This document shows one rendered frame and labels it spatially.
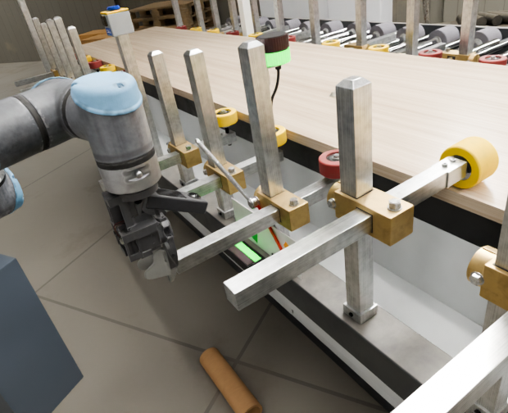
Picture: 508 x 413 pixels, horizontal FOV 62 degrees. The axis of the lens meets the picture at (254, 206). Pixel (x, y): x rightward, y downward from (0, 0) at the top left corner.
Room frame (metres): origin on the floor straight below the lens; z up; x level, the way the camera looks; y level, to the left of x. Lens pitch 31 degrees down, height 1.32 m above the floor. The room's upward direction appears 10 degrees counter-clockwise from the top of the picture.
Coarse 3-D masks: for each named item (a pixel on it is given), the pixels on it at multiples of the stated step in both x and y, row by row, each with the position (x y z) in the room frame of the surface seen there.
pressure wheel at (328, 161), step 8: (328, 152) 0.85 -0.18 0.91; (336, 152) 0.85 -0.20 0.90; (320, 160) 0.82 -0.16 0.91; (328, 160) 0.82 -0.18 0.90; (336, 160) 0.81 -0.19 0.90; (320, 168) 0.81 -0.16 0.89; (328, 168) 0.79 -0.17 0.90; (336, 168) 0.78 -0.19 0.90; (328, 176) 0.79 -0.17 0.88; (336, 176) 0.78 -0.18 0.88
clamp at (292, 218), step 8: (256, 192) 0.81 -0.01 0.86; (288, 192) 0.77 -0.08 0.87; (264, 200) 0.77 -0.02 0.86; (272, 200) 0.75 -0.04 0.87; (280, 200) 0.74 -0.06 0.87; (288, 200) 0.74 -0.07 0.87; (304, 200) 0.73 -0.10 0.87; (280, 208) 0.72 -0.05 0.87; (288, 208) 0.71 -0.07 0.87; (296, 208) 0.70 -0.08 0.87; (304, 208) 0.71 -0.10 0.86; (280, 216) 0.72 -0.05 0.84; (288, 216) 0.70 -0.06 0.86; (296, 216) 0.70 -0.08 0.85; (304, 216) 0.71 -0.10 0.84; (280, 224) 0.73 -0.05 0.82; (288, 224) 0.70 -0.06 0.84; (296, 224) 0.70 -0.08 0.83; (304, 224) 0.71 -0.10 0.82
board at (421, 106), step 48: (96, 48) 3.10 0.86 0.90; (144, 48) 2.74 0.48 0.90; (336, 48) 1.84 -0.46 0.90; (192, 96) 1.55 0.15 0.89; (240, 96) 1.41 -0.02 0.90; (288, 96) 1.32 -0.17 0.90; (384, 96) 1.16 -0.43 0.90; (432, 96) 1.09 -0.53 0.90; (480, 96) 1.03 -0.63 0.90; (336, 144) 0.90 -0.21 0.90; (384, 144) 0.85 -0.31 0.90; (432, 144) 0.81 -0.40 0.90; (480, 192) 0.60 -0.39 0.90
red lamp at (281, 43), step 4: (280, 36) 0.78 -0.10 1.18; (284, 36) 0.79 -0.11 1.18; (260, 40) 0.79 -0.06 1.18; (264, 40) 0.78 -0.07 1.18; (268, 40) 0.78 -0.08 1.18; (272, 40) 0.78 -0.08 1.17; (276, 40) 0.78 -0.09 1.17; (280, 40) 0.78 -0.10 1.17; (284, 40) 0.79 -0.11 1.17; (264, 44) 0.78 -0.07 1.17; (268, 44) 0.78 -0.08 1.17; (272, 44) 0.78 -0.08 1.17; (276, 44) 0.78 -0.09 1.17; (280, 44) 0.78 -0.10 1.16; (284, 44) 0.79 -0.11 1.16; (288, 44) 0.80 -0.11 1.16; (268, 48) 0.78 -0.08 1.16; (272, 48) 0.78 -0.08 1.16; (276, 48) 0.78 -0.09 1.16; (280, 48) 0.78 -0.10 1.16; (284, 48) 0.78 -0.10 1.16
